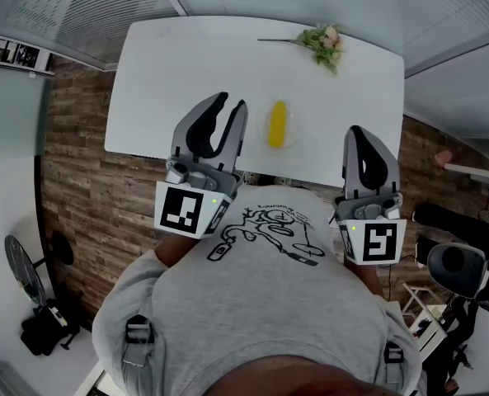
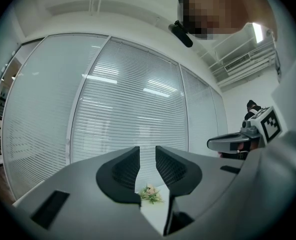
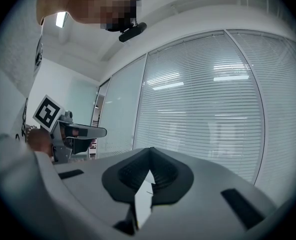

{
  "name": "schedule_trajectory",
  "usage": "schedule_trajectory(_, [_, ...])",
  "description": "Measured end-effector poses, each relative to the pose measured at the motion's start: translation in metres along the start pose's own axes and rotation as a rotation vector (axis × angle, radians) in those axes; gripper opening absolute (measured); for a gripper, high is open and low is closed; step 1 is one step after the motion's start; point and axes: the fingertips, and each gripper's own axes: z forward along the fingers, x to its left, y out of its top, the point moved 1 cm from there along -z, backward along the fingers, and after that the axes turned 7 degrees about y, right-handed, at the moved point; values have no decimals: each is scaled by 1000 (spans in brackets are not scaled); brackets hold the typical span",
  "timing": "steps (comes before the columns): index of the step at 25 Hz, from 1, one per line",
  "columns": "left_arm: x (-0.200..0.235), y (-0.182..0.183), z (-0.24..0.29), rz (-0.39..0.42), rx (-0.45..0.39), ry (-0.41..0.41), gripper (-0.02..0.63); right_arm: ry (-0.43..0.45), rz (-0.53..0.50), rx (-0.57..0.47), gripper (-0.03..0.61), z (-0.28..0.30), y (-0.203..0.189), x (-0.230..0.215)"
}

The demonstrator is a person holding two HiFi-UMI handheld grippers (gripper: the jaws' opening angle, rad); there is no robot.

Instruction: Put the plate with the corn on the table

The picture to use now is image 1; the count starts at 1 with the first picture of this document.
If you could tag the white storage cart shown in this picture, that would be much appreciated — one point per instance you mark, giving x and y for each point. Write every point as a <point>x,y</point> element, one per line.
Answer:
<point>429,328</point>

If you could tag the grey office chair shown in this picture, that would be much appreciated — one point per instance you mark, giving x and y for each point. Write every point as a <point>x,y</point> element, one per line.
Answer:
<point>454,262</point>

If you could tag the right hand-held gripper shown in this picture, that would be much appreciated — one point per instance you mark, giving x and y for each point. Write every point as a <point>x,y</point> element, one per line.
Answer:
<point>378,241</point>

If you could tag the person's right forearm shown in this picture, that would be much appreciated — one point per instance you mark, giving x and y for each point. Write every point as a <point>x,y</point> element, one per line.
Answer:
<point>370,281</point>

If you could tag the round black side table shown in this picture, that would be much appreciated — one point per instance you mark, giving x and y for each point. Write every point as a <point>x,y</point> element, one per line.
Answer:
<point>21,266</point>

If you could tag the pink cloth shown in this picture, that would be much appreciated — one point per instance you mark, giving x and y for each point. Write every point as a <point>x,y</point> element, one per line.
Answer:
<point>443,157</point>

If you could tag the black padded object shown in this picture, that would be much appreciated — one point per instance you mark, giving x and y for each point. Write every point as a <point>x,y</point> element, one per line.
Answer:
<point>438,217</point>

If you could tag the black round stool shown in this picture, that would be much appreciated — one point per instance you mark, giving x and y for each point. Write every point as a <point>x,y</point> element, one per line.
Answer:
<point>62,248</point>

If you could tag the black bag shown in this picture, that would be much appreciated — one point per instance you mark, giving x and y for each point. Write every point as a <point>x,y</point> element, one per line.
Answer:
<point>42,332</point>

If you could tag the person's face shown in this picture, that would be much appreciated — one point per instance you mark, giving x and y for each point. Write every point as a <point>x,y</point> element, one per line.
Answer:
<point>302,380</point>

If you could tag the flower bouquet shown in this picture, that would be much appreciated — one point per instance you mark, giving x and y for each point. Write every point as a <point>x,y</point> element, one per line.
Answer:
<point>322,43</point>

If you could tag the grey printed t-shirt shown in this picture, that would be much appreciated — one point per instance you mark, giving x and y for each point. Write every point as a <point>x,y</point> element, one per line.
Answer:
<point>269,303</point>

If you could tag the white plate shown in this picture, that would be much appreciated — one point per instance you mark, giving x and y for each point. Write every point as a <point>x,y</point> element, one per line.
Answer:
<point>294,128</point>

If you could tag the person's left forearm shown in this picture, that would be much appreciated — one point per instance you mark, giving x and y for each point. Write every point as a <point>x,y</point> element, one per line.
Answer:
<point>174,250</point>

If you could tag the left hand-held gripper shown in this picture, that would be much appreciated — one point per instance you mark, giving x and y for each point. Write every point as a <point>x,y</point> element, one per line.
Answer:
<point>182,208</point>

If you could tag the white shoe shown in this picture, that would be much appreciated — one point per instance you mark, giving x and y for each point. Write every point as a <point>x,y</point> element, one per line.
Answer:
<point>283,181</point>
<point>250,178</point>

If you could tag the white desk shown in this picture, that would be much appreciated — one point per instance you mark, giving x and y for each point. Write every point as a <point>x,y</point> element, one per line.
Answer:
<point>178,76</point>
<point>471,171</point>

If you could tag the yellow corn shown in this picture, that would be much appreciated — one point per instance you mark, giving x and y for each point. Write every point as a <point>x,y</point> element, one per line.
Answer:
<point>277,124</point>

